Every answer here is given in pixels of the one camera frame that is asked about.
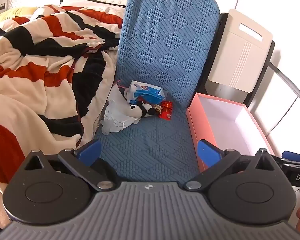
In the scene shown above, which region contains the red snack packet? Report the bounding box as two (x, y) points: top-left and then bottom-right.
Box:
(157, 101), (174, 120)

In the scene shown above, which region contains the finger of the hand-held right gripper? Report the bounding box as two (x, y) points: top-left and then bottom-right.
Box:
(271, 151), (300, 167)

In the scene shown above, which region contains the panda plush toy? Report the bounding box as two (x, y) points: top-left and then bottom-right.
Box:
(128, 100), (158, 119)

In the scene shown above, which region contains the blue tissue pack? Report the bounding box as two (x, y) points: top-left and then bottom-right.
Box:
(126, 81), (167, 104)

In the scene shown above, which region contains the blue textured mat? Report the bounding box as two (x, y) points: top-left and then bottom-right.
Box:
(93, 0), (220, 183)

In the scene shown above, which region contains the red black white striped blanket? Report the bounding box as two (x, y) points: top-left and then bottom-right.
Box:
(0, 4), (126, 184)

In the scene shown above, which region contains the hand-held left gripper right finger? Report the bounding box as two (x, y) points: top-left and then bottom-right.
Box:
(185, 139), (278, 192)

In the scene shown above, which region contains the cream plastic board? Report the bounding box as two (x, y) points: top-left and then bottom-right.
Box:
(207, 9), (273, 93)

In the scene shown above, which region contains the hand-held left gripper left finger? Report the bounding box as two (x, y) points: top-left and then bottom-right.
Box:
(23, 139), (116, 191)

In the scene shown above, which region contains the white tissue paper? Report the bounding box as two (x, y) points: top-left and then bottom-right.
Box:
(107, 84), (131, 115)

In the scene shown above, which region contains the pink cardboard box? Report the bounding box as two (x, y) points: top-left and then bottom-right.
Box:
(186, 92), (275, 173)

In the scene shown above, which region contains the light blue face mask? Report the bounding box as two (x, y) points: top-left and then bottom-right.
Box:
(101, 105), (140, 135)

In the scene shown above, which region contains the yellow pillow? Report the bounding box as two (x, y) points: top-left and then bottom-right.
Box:
(0, 6), (40, 28)

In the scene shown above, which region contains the white pillow black trim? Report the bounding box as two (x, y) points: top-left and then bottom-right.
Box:
(60, 0), (127, 12)

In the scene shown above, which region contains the grey metal rail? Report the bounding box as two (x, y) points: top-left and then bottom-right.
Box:
(269, 61), (300, 105)

